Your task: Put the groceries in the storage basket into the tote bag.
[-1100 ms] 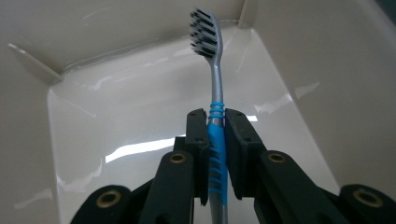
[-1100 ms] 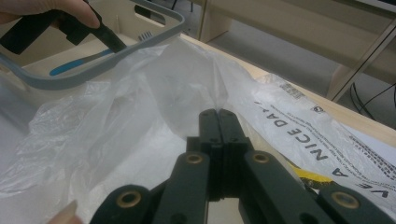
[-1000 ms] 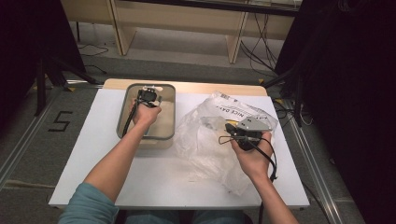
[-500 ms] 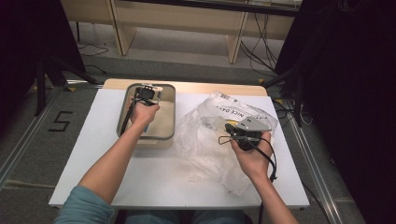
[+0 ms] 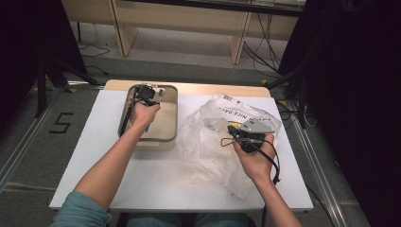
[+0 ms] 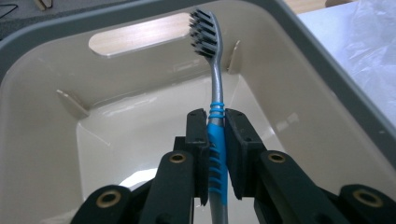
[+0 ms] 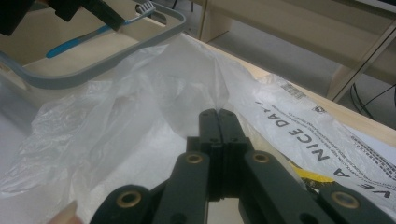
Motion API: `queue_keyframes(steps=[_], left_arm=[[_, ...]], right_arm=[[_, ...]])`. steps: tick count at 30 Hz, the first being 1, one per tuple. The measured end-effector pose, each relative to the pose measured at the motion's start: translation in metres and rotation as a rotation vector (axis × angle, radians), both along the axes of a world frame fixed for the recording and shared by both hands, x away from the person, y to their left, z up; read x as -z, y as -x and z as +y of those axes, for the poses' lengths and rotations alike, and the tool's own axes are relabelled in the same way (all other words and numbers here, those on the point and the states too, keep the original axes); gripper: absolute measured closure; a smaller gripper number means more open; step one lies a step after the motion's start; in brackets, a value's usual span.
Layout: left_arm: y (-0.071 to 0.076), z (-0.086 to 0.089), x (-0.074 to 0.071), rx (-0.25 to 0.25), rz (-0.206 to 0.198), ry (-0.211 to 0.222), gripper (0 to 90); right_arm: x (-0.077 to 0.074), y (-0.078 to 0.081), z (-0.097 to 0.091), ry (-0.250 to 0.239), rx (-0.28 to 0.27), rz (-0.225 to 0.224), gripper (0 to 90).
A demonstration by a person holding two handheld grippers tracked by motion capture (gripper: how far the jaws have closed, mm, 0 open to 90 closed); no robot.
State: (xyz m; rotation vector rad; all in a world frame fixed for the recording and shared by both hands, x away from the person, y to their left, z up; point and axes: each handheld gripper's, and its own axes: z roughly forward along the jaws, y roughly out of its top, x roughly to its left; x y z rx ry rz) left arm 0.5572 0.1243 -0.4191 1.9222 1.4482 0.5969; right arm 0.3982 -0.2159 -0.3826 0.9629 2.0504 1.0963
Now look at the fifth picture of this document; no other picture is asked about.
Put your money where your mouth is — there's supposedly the black floor cable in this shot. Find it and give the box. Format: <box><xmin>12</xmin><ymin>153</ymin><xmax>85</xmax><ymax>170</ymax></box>
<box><xmin>78</xmin><ymin>43</ymin><xmax>112</xmax><ymax>77</ymax></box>

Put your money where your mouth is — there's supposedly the bundle of black floor cables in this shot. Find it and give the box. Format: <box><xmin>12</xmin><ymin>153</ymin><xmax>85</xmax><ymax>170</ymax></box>
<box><xmin>241</xmin><ymin>12</ymin><xmax>282</xmax><ymax>74</ymax></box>

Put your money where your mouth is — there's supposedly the black curtain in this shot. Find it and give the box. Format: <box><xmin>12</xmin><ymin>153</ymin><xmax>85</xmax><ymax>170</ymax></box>
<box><xmin>0</xmin><ymin>0</ymin><xmax>88</xmax><ymax>131</ymax></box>
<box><xmin>277</xmin><ymin>0</ymin><xmax>401</xmax><ymax>227</ymax></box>

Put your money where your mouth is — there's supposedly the aluminium floor rail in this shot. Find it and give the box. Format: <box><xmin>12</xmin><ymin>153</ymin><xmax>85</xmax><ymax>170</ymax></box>
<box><xmin>288</xmin><ymin>102</ymin><xmax>349</xmax><ymax>227</ymax></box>
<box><xmin>0</xmin><ymin>89</ymin><xmax>65</xmax><ymax>192</ymax></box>

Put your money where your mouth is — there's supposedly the white table cover board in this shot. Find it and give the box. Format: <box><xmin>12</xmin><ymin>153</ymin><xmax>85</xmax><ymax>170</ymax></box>
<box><xmin>49</xmin><ymin>89</ymin><xmax>315</xmax><ymax>213</ymax></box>

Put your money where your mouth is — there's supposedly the light wooden desk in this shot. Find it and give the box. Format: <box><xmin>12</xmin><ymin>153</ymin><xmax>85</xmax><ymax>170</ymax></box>
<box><xmin>61</xmin><ymin>0</ymin><xmax>307</xmax><ymax>66</ymax></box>

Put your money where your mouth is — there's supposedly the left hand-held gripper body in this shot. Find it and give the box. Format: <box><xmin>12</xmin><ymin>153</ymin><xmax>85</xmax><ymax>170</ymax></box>
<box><xmin>133</xmin><ymin>82</ymin><xmax>161</xmax><ymax>107</ymax></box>

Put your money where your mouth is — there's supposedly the right hand-held gripper black cable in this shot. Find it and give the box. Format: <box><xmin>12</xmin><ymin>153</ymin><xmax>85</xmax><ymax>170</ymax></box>
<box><xmin>219</xmin><ymin>136</ymin><xmax>282</xmax><ymax>227</ymax></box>

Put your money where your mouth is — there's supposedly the person's right hand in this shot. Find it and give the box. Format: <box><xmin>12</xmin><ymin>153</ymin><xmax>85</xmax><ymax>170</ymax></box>
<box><xmin>233</xmin><ymin>133</ymin><xmax>277</xmax><ymax>184</ymax></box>

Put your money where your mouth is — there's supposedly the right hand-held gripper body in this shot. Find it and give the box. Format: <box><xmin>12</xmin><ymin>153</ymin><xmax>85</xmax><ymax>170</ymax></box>
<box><xmin>231</xmin><ymin>118</ymin><xmax>275</xmax><ymax>155</ymax></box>

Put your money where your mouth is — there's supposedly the black metal stand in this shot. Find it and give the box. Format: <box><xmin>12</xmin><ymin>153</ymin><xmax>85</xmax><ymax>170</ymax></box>
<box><xmin>265</xmin><ymin>67</ymin><xmax>309</xmax><ymax>130</ymax></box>
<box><xmin>35</xmin><ymin>58</ymin><xmax>99</xmax><ymax>118</ymax></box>

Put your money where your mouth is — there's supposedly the person's left hand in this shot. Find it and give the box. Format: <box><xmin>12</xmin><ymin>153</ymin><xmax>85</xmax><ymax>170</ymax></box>
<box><xmin>129</xmin><ymin>98</ymin><xmax>162</xmax><ymax>129</ymax></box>

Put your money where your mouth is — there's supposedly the clear plastic bag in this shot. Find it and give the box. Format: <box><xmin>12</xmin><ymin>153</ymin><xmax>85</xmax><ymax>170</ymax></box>
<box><xmin>176</xmin><ymin>92</ymin><xmax>283</xmax><ymax>199</ymax></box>

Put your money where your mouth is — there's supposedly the beige bin with grey rim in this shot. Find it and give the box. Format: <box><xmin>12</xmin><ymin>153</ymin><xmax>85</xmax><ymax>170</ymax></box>
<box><xmin>117</xmin><ymin>83</ymin><xmax>180</xmax><ymax>152</ymax></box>

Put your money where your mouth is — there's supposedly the teal sleeve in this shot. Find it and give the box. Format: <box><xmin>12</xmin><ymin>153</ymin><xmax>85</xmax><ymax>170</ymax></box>
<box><xmin>49</xmin><ymin>191</ymin><xmax>113</xmax><ymax>227</ymax></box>

